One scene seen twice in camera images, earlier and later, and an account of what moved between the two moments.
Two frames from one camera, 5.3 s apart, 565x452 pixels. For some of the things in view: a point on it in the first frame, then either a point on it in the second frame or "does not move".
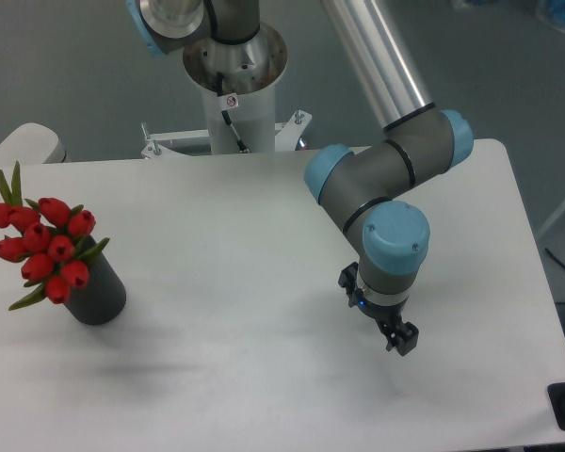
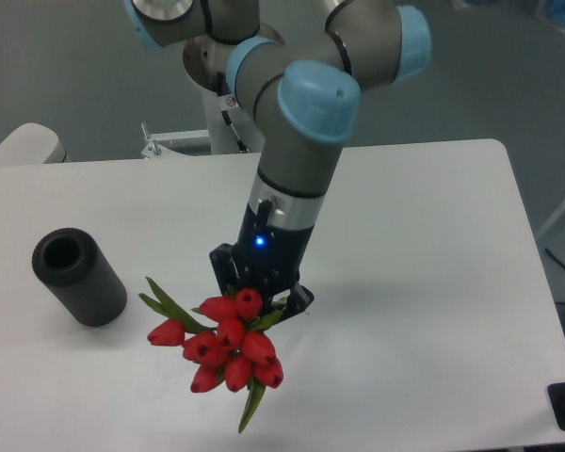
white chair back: [31, 143] does not move
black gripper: [404, 336] → [267, 257]
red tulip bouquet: [49, 239] → [224, 347]
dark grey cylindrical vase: [102, 296] does not move
